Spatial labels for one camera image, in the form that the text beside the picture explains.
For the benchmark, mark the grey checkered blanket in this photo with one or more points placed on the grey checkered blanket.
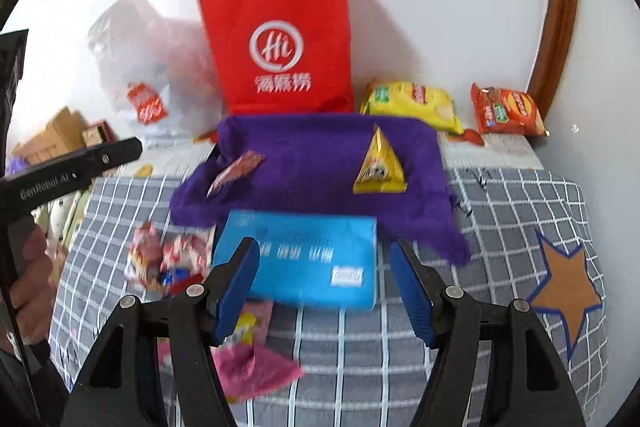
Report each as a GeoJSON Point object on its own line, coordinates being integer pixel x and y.
{"type": "Point", "coordinates": [350, 357]}

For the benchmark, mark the blue snack packet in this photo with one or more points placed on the blue snack packet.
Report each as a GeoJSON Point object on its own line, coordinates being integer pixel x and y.
{"type": "Point", "coordinates": [168, 279]}

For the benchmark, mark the yellow chips bag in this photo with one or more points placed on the yellow chips bag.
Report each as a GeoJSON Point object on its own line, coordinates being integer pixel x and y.
{"type": "Point", "coordinates": [415, 103]}

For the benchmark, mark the orange chips bag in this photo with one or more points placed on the orange chips bag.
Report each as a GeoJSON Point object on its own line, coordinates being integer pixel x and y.
{"type": "Point", "coordinates": [505, 109]}

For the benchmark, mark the blue cardboard box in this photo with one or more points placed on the blue cardboard box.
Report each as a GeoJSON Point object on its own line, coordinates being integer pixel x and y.
{"type": "Point", "coordinates": [300, 257]}

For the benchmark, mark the person's left hand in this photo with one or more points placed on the person's left hand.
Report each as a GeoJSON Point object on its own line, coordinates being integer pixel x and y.
{"type": "Point", "coordinates": [35, 287]}

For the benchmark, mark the small red packet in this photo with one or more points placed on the small red packet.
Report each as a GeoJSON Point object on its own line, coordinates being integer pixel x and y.
{"type": "Point", "coordinates": [472, 137]}

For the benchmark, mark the magenta snack packet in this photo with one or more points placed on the magenta snack packet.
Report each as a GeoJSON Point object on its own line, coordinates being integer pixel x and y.
{"type": "Point", "coordinates": [250, 369]}

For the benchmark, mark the wooden door frame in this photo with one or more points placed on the wooden door frame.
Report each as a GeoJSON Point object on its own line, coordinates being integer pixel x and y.
{"type": "Point", "coordinates": [557, 7]}

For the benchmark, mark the red paper bag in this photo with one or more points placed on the red paper bag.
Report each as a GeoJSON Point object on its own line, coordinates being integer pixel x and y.
{"type": "Point", "coordinates": [275, 7]}

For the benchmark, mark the small brown patterned box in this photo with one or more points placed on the small brown patterned box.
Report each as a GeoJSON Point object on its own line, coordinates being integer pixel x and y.
{"type": "Point", "coordinates": [96, 133]}

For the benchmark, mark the red stick snack packet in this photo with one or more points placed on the red stick snack packet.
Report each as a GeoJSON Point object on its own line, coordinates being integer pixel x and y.
{"type": "Point", "coordinates": [235, 172]}

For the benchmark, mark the small yellow snack packet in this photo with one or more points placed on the small yellow snack packet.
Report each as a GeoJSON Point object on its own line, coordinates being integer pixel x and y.
{"type": "Point", "coordinates": [246, 328]}

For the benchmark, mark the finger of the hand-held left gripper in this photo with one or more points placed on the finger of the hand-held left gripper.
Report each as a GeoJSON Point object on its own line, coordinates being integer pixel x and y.
{"type": "Point", "coordinates": [112, 153]}

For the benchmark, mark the brown cardboard box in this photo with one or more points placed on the brown cardboard box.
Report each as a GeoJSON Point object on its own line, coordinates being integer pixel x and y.
{"type": "Point", "coordinates": [55, 134]}

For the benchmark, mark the purple cloth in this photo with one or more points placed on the purple cloth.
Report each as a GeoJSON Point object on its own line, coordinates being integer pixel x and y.
{"type": "Point", "coordinates": [310, 157]}
{"type": "Point", "coordinates": [16, 164]}

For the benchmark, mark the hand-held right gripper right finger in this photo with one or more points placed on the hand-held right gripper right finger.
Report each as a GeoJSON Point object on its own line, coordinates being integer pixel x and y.
{"type": "Point", "coordinates": [412, 292]}

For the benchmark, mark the yellow triangular snack packet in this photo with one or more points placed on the yellow triangular snack packet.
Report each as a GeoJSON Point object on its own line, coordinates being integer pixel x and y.
{"type": "Point", "coordinates": [377, 167]}

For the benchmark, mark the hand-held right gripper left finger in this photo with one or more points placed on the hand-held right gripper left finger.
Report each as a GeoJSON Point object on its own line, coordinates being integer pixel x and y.
{"type": "Point", "coordinates": [240, 292]}

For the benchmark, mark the white plastic bag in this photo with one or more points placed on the white plastic bag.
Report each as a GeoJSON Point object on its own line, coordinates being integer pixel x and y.
{"type": "Point", "coordinates": [130, 52]}

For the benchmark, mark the red and white snack packet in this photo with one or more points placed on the red and white snack packet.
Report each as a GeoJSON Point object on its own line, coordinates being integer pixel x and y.
{"type": "Point", "coordinates": [142, 252]}

